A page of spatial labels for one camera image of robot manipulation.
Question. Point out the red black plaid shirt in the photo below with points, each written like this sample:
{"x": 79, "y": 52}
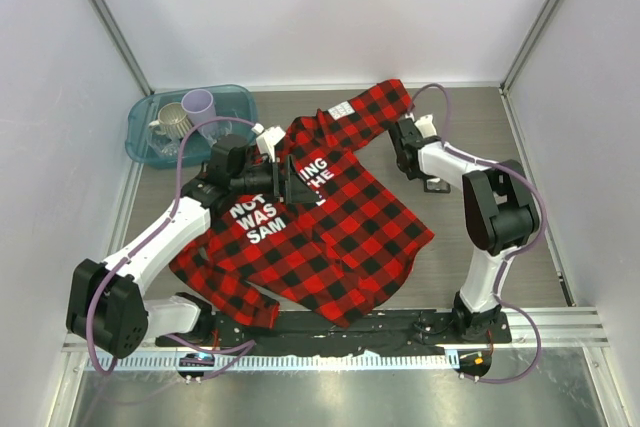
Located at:
{"x": 339, "y": 257}

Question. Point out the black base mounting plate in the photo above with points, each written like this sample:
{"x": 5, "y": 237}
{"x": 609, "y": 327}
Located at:
{"x": 392, "y": 332}

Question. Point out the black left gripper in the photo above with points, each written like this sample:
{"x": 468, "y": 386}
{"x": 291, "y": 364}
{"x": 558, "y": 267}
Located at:
{"x": 288, "y": 187}

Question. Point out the teal plastic bin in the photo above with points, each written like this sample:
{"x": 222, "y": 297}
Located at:
{"x": 233, "y": 102}

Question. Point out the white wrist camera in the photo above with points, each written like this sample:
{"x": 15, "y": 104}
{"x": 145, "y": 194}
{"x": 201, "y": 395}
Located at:
{"x": 425, "y": 126}
{"x": 267, "y": 139}

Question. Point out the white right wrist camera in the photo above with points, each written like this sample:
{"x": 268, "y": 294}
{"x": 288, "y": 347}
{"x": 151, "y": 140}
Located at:
{"x": 425, "y": 126}

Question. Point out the lilac plastic cup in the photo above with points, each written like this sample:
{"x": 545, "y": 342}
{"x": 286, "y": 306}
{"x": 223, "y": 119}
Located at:
{"x": 200, "y": 108}

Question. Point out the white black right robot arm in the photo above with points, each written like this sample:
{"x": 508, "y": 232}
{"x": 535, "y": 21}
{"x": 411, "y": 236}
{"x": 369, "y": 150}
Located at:
{"x": 499, "y": 211}

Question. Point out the grey ribbed ceramic mug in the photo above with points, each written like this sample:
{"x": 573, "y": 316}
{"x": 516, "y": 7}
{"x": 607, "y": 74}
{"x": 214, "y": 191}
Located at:
{"x": 172, "y": 120}

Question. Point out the white slotted cable duct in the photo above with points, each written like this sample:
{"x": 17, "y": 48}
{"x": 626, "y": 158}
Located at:
{"x": 191, "y": 361}

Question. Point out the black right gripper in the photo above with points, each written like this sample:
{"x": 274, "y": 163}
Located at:
{"x": 419, "y": 176}

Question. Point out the clear plastic cup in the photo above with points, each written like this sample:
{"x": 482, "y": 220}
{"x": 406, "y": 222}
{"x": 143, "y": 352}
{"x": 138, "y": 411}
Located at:
{"x": 163, "y": 146}

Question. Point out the clear drinking glass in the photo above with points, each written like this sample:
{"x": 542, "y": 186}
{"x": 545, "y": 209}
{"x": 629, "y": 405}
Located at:
{"x": 211, "y": 132}

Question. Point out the small black jewellery box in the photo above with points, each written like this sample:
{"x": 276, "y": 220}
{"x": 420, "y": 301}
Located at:
{"x": 437, "y": 185}

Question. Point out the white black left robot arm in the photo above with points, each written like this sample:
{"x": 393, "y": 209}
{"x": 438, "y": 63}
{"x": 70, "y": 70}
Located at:
{"x": 106, "y": 305}

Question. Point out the aluminium front frame rail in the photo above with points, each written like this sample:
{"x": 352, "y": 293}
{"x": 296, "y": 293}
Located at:
{"x": 553, "y": 326}

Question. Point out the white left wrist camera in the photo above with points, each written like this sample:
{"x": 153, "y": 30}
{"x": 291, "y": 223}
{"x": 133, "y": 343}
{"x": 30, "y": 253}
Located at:
{"x": 267, "y": 139}

